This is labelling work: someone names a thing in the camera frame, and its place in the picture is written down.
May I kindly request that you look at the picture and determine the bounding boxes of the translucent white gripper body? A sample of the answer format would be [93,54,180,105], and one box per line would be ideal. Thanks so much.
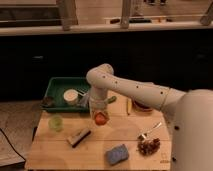
[89,100,109,121]

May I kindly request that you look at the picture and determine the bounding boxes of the orange apple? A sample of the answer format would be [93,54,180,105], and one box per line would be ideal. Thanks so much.
[95,113,107,126]

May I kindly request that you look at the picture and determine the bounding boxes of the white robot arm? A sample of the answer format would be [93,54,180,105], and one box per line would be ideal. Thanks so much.
[86,64,213,171]

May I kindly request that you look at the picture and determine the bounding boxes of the green plastic cup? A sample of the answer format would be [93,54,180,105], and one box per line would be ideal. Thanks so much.
[48,115,63,132]

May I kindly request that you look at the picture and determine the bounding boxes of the grey metal tool in tray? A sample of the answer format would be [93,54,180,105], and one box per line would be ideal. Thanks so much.
[78,90,90,108]

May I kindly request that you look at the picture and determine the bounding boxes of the green cucumber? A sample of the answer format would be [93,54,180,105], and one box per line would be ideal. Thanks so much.
[107,96,117,104]

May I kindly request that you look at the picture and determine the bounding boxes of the yellow pencil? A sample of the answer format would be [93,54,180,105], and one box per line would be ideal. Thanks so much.
[127,98,131,115]

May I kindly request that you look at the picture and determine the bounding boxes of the green plastic tray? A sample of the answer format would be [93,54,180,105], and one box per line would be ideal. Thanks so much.
[43,77,90,113]

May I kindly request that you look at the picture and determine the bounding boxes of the wooden black eraser block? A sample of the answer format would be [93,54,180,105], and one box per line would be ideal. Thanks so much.
[67,127,91,148]

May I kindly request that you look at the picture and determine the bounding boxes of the dark red bowl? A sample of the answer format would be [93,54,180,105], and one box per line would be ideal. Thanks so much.
[133,101,153,112]

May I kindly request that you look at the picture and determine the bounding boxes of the dark small round dish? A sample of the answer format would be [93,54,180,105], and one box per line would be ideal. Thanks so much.
[42,96,55,107]

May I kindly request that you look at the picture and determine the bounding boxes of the blue sponge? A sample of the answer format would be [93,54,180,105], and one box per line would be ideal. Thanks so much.
[105,144,129,165]

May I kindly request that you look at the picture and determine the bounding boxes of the bunch of dark grapes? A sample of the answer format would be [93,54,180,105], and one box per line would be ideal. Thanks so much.
[138,138,161,156]

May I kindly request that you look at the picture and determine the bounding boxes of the black cable left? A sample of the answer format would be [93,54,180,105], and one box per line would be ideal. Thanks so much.
[0,127,27,162]

